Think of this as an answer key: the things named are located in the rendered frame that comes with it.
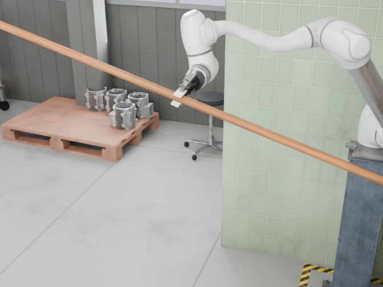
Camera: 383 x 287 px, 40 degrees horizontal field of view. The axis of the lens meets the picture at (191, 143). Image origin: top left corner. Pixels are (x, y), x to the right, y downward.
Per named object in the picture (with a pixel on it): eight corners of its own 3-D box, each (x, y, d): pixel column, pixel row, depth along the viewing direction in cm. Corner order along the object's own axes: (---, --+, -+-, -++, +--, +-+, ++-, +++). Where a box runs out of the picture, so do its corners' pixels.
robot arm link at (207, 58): (190, 89, 216) (182, 58, 211) (201, 77, 229) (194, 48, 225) (215, 85, 212) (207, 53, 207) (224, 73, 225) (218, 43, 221)
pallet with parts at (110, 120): (162, 123, 552) (161, 90, 536) (121, 163, 473) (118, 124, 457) (52, 108, 593) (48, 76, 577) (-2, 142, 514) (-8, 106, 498)
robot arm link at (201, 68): (207, 89, 214) (202, 94, 209) (186, 80, 215) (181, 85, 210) (213, 68, 209) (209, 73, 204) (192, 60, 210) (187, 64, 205)
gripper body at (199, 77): (207, 73, 205) (200, 80, 197) (201, 92, 209) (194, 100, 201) (189, 66, 206) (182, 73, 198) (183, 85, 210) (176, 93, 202)
